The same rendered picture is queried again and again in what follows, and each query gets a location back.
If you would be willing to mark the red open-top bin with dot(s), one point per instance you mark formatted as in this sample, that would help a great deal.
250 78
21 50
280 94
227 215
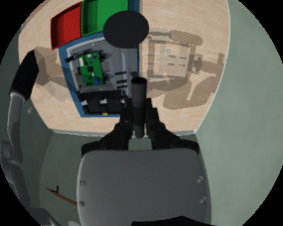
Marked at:
65 25

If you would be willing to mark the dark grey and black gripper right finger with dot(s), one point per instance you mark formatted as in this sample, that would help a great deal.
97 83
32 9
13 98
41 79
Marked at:
164 139

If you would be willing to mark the green bin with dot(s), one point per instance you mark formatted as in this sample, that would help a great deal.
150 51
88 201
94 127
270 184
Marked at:
94 14

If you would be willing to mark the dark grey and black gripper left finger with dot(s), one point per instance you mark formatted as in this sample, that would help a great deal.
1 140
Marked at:
117 139

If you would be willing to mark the green circuit board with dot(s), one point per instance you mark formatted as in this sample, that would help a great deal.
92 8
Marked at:
90 69

